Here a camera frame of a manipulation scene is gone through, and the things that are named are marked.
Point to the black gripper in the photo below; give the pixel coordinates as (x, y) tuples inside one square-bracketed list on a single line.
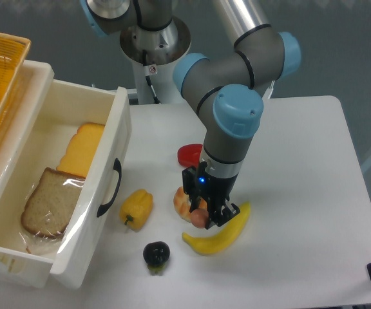
[(200, 185)]

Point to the brown egg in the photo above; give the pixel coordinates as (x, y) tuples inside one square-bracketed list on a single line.
[(199, 218)]

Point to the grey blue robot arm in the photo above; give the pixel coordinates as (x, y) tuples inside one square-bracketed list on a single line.
[(221, 93)]

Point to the white plastic drawer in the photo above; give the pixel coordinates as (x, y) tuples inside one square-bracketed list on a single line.
[(66, 107)]

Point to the white drawer cabinet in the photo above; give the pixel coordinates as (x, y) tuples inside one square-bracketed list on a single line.
[(15, 106)]

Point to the yellow banana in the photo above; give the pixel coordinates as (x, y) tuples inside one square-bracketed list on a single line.
[(225, 238)]

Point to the red bell pepper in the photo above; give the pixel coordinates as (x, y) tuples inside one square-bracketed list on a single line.
[(189, 155)]

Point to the dark purple mangosteen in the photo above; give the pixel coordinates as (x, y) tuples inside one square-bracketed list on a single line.
[(156, 255)]

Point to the yellow bell pepper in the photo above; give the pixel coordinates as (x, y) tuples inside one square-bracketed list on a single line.
[(136, 209)]

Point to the orange cake slice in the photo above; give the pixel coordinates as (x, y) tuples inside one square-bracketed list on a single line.
[(81, 150)]

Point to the brown bread slice in wrap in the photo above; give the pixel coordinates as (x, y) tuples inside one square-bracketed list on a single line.
[(50, 207)]

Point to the black drawer handle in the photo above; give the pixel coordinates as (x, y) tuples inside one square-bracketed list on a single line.
[(113, 191)]

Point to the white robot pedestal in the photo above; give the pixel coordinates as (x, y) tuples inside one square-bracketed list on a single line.
[(153, 57)]

